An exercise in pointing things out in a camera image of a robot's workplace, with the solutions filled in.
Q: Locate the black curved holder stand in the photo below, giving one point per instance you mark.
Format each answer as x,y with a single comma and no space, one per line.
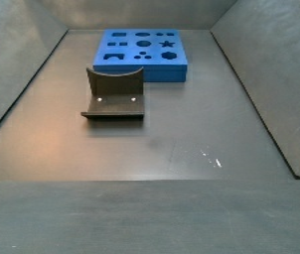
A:
116,94

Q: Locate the blue shape sorter box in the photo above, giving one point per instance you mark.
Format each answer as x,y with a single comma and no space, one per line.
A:
152,49

